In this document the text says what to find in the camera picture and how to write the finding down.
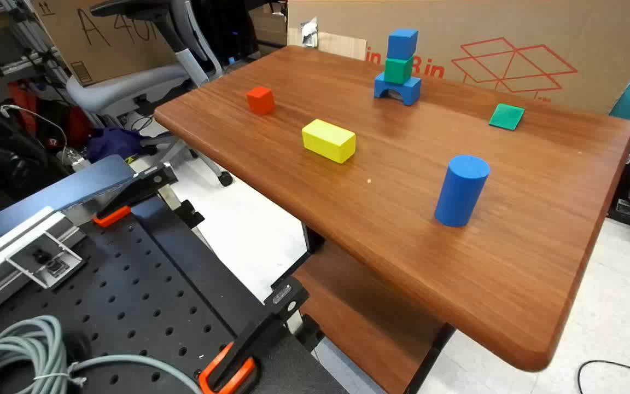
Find white crumpled paper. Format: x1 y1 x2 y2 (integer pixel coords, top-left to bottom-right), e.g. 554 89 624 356
298 16 321 51

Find aluminium extrusion rail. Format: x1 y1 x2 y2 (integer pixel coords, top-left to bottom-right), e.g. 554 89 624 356
0 206 87 332

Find black clamp with orange handle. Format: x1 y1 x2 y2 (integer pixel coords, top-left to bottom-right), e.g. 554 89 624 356
196 275 310 394
91 162 180 233

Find green flat square block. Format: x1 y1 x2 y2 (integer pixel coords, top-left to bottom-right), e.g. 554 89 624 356
488 101 527 133

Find grey coiled cable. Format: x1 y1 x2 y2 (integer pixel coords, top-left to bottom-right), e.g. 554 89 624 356
0 313 205 394

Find blue metal plate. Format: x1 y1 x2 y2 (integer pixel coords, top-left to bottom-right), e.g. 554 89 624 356
0 154 139 246

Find wooden table lower panel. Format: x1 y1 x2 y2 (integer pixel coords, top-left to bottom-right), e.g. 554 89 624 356
292 242 454 394

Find purple cloth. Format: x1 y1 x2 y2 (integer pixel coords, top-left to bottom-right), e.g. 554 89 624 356
84 126 146 164

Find thin black floor cable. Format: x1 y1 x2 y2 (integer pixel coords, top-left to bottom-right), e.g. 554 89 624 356
576 356 630 394

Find blue cube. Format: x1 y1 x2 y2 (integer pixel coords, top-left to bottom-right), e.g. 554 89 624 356
386 26 421 62

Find black perforated breadboard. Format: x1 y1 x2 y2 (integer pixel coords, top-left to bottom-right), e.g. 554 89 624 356
0 195 349 394

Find blue cylinder block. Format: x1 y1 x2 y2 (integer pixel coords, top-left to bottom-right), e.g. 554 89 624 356
432 154 493 229

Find green cube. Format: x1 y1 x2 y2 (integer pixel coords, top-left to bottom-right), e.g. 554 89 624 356
384 54 417 85

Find cardboard box with handwriting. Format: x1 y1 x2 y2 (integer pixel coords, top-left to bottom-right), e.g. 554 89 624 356
33 0 187 87

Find blue arch block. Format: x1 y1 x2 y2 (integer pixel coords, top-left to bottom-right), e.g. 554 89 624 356
373 73 425 107

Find grey office chair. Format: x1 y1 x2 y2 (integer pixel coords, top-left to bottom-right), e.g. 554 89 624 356
63 0 238 188

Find yellow rectangular block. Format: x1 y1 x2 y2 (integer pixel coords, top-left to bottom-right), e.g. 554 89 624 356
299 118 360 166

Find orange cube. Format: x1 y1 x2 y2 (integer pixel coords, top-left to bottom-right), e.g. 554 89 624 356
245 85 278 118

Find large printed cardboard box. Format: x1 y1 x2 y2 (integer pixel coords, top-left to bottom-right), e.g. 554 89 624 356
287 0 630 118

